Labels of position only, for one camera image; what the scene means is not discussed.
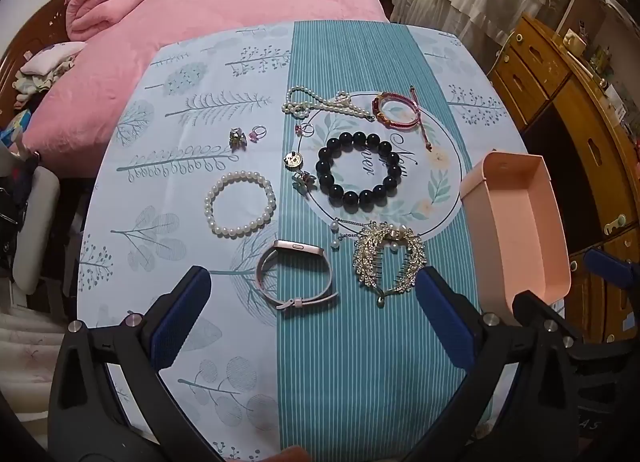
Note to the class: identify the small flower charm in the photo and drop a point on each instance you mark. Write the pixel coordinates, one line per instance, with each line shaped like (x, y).
(302, 180)

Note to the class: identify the drawer safety lock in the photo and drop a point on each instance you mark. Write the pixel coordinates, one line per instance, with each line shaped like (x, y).
(616, 224)

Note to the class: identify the pearl drop earrings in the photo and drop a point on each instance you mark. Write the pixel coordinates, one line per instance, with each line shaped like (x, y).
(334, 227)

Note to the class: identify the gold hair comb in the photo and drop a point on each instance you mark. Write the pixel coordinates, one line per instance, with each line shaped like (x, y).
(367, 257)

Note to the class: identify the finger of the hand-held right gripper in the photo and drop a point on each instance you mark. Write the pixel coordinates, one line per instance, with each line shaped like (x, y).
(532, 309)
(607, 267)

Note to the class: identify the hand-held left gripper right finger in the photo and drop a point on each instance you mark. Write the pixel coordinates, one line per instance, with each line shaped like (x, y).
(445, 317)

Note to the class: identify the white floral bed sheet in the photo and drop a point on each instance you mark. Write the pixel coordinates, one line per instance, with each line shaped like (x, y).
(25, 362)

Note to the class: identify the round gold charm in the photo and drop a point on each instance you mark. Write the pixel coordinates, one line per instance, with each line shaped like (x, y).
(294, 160)

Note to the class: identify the pink plastic box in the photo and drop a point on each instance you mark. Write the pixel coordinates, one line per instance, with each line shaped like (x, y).
(520, 232)

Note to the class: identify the wooden headboard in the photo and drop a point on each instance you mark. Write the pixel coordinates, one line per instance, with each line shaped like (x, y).
(30, 36)

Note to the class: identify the wooden desk with drawers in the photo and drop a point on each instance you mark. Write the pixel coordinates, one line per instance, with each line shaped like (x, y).
(585, 116)

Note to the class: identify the white chair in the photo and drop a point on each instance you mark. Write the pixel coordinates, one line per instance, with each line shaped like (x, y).
(40, 222)

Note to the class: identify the pink smart band watch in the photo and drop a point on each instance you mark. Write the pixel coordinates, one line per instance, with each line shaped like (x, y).
(295, 248)

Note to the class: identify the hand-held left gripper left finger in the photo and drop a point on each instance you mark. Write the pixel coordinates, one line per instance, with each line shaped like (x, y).
(182, 312)

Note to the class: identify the pile of printed clothes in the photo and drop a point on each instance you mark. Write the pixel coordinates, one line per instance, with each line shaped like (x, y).
(47, 61)

